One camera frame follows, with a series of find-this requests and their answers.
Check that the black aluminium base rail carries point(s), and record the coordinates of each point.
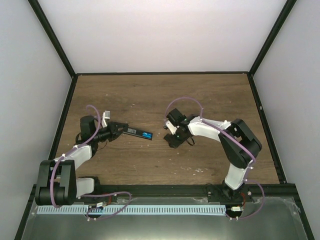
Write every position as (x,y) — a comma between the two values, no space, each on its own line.
(212,192)

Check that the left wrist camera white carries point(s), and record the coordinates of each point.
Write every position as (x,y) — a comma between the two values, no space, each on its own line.
(105,118)

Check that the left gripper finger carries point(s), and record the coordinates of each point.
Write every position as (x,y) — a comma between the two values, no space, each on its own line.
(120,125)
(115,135)

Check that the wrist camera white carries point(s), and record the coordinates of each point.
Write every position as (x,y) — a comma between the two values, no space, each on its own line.
(105,118)
(169,126)

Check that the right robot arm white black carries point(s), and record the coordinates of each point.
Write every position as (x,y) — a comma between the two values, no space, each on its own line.
(239,143)

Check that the blue battery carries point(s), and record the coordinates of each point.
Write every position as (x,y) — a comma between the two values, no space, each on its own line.
(147,135)

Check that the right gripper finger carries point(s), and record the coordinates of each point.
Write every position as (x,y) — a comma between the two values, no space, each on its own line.
(169,137)
(174,144)

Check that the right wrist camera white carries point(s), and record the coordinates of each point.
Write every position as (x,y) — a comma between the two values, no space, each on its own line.
(169,126)

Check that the metal front plate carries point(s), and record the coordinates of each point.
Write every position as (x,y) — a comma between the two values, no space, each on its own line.
(272,218)

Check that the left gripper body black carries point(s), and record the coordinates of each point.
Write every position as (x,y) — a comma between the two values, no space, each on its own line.
(110,125)

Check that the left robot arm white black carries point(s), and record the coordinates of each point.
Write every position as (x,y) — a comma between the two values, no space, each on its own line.
(57,184)

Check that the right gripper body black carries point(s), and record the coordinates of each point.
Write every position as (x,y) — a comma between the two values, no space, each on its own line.
(183,138)

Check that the black remote control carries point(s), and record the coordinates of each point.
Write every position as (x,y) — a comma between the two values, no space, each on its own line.
(136,133)

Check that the black frame post left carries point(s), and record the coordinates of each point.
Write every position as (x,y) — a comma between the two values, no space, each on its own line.
(41,16)

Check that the black battery cover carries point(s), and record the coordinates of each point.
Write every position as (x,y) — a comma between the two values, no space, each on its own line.
(174,140)

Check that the black frame post right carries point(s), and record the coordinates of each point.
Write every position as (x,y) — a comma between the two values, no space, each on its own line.
(281,19)

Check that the light blue slotted cable duct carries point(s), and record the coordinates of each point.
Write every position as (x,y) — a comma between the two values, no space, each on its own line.
(203,210)

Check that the black frame post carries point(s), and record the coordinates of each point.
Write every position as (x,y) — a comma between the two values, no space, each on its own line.
(41,16)
(281,19)

